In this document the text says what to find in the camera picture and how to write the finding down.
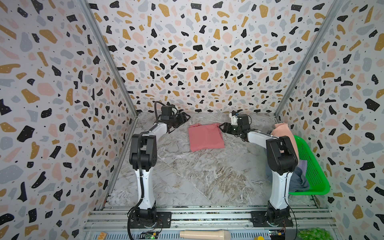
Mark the red pink t-shirt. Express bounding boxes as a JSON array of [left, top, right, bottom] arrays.
[[188, 123, 225, 152]]

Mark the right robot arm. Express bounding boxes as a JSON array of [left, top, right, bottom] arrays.
[[219, 112, 299, 227]]

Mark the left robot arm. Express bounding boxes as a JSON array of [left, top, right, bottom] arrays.
[[128, 101, 191, 224]]

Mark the light peach t-shirt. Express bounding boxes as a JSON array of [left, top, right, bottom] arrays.
[[271, 123, 299, 165]]

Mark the lavender purple t-shirt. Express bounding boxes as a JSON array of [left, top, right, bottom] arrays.
[[298, 160, 308, 176]]

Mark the grey blue t-shirt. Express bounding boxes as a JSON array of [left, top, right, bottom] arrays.
[[289, 166, 310, 193]]

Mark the green plastic laundry basket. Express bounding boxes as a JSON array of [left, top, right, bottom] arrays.
[[290, 136, 330, 196]]

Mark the right electronics board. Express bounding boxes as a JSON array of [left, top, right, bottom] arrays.
[[269, 230, 286, 240]]

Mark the electronics board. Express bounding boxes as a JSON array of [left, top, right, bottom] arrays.
[[138, 231, 160, 240], [269, 230, 286, 240]]

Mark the left electronics board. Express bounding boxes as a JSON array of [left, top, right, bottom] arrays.
[[138, 231, 160, 240]]

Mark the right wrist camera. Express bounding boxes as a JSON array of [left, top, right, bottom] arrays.
[[229, 111, 239, 126]]

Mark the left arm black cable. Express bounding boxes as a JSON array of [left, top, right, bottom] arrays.
[[126, 100, 176, 240]]

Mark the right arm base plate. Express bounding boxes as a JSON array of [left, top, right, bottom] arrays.
[[250, 210, 294, 228]]

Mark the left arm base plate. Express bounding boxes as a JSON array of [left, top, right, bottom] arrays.
[[129, 212, 172, 230]]

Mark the beige cylindrical handle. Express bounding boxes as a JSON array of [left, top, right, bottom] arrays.
[[180, 230, 231, 240]]

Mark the left aluminium corner post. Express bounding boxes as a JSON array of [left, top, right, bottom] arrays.
[[77, 0, 139, 118]]

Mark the aluminium corner post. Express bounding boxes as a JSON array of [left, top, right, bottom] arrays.
[[77, 0, 139, 118], [274, 0, 344, 119]]

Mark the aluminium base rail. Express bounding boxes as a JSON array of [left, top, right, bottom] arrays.
[[82, 205, 343, 240]]

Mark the right aluminium corner post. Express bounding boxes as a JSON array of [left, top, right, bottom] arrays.
[[274, 0, 344, 119]]

